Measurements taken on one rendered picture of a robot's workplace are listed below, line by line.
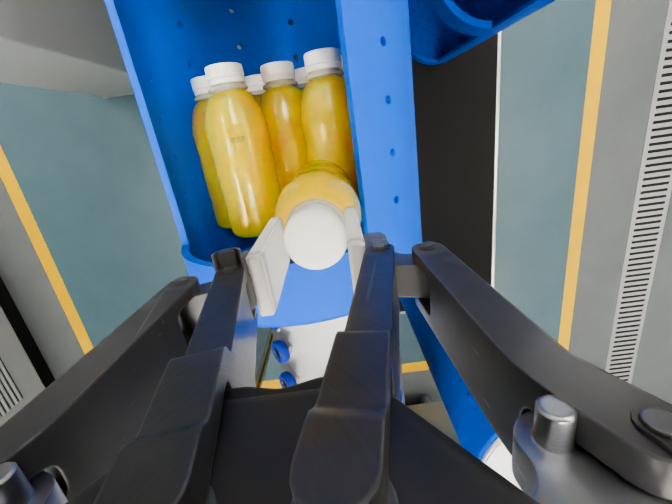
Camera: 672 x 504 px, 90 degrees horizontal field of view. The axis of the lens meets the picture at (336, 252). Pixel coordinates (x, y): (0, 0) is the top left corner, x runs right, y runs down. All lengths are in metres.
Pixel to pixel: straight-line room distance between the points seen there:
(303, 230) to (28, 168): 1.82
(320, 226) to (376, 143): 0.12
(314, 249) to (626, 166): 1.86
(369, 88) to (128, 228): 1.60
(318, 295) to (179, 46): 0.36
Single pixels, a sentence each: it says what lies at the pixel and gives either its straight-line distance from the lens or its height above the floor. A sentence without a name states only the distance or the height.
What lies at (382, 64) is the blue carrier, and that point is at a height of 1.20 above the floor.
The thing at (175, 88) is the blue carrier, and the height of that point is 1.05.
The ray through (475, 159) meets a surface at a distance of 1.47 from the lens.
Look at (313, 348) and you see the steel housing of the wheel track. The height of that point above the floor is 0.93.
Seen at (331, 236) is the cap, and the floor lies 1.31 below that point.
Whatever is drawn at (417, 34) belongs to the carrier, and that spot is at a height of 0.16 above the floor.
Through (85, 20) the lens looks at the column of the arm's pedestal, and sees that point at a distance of 1.22.
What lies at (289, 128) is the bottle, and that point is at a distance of 0.41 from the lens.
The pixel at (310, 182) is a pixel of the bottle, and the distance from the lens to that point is 0.23.
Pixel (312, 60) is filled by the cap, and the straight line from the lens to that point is 0.39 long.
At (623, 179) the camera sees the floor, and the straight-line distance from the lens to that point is 2.01.
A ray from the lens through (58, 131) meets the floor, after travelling 1.87.
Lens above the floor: 1.50
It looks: 70 degrees down
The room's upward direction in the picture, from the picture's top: 177 degrees clockwise
